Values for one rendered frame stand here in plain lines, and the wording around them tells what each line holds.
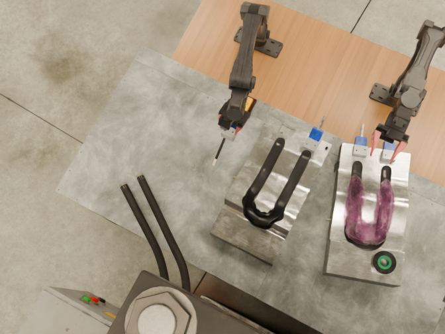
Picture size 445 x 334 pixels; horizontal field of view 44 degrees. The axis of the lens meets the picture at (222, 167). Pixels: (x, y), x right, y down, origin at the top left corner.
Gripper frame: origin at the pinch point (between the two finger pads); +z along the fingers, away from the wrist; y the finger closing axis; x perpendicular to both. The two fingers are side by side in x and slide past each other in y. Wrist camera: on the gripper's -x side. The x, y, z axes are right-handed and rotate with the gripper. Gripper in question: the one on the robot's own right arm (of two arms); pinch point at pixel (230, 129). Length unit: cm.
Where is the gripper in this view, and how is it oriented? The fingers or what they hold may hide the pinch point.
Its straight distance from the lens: 206.1
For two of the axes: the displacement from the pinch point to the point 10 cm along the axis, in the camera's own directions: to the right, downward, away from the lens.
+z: -1.8, 6.2, 7.6
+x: 4.3, -6.5, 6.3
